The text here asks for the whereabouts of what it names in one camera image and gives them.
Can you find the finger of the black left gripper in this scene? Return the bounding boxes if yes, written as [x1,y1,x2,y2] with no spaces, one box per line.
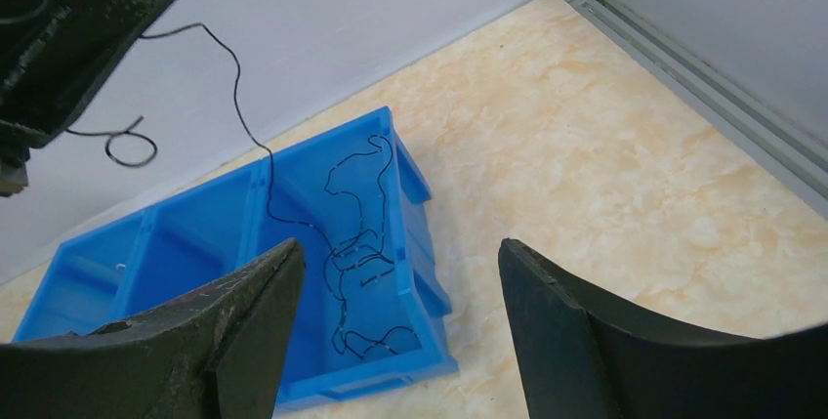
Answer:
[1,0,175,196]

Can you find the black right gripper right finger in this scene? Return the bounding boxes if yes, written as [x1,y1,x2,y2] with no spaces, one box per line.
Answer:
[498,238,827,418]

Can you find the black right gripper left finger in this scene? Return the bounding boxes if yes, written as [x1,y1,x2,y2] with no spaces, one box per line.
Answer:
[1,238,306,418]

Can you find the blue plastic compartment bin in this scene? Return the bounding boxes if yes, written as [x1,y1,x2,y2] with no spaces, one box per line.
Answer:
[1,107,458,418]

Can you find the black cables in bin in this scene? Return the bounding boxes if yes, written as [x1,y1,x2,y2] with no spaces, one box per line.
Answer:
[321,134,423,360]

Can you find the aluminium frame rail right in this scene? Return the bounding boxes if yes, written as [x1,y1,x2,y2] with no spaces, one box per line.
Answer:
[565,0,827,215]

